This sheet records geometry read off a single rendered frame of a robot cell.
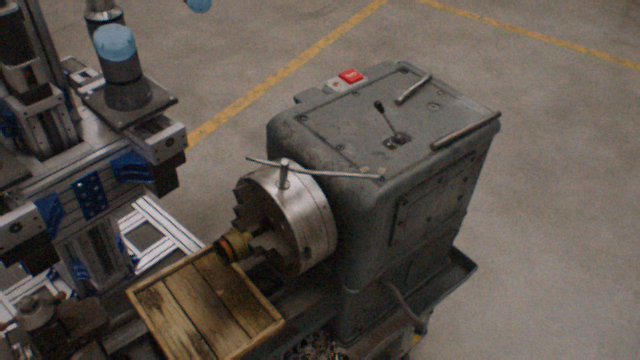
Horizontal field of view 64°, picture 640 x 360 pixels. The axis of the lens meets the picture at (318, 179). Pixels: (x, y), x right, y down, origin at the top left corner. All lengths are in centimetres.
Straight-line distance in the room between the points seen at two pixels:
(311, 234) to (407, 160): 33
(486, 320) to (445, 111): 134
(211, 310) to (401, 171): 66
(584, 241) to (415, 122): 187
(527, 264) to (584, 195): 74
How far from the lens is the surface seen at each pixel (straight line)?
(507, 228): 308
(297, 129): 145
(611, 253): 323
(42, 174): 174
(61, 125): 179
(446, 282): 204
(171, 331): 149
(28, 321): 131
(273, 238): 135
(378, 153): 139
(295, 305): 152
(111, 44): 165
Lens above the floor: 216
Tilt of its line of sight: 44 degrees down
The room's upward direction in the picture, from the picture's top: 3 degrees clockwise
